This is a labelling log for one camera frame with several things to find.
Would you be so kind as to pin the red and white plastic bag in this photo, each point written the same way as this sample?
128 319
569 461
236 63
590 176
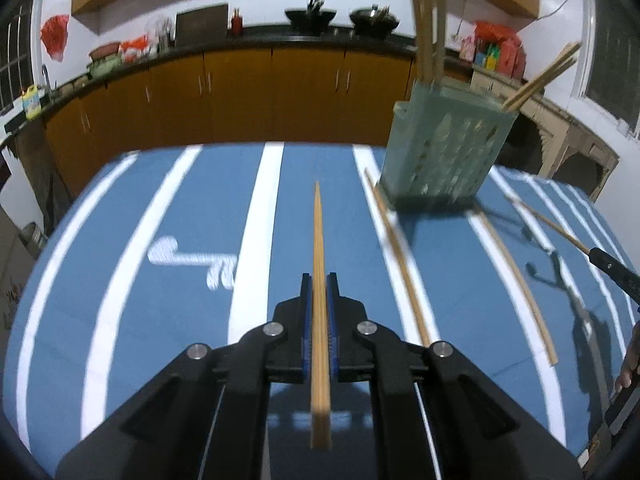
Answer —
135 47

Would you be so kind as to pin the black wok with lid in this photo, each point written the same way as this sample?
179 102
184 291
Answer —
375 21

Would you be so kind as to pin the blue white striped tablecloth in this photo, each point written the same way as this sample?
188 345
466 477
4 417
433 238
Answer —
175 335

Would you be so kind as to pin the barred window with white frame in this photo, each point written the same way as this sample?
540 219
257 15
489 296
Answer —
12 60

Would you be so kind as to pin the yellow detergent bottle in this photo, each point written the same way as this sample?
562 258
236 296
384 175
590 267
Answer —
32 102

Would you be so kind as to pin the wooden base cabinets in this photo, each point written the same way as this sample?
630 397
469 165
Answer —
240 90

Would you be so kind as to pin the clear plastic bag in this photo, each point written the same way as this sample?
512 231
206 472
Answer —
157 27

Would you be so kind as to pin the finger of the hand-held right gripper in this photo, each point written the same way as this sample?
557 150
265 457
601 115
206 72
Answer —
617 272

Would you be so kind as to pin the wide window with white frame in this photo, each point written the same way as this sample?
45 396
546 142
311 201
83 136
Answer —
615 45

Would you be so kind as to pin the black kitchen countertop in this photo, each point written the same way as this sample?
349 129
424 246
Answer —
300 40

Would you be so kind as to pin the yellow box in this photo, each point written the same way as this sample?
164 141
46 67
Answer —
487 61

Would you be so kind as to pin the red sauce bottle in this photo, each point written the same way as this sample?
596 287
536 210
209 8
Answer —
236 24

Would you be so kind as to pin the beige stone side counter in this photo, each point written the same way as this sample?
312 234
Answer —
575 135

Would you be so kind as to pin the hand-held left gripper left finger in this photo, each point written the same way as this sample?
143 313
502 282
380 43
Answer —
306 320

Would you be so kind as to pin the pink bottle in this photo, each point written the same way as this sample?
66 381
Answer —
467 50

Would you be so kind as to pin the red crumpled plastic bag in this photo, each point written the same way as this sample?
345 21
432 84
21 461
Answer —
495 31

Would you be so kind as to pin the red hanging plastic bag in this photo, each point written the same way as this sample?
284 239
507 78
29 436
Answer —
54 35

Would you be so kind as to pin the metal cup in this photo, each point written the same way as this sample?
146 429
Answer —
165 41

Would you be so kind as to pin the black gas stove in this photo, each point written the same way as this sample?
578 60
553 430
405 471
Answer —
345 35

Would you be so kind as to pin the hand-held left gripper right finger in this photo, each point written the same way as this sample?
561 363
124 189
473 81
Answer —
332 320

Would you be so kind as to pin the person's right hand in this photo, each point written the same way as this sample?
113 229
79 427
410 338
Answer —
631 355

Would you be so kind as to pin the reddish brown basin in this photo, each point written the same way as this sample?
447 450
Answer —
105 51

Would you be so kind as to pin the dark wooden cutting board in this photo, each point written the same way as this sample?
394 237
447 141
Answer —
200 25

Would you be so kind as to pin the green perforated utensil holder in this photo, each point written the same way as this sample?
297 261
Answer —
440 150

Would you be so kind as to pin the metal sink faucet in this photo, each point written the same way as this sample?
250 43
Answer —
46 77

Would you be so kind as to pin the black open wok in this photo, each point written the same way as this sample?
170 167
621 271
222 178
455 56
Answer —
310 17

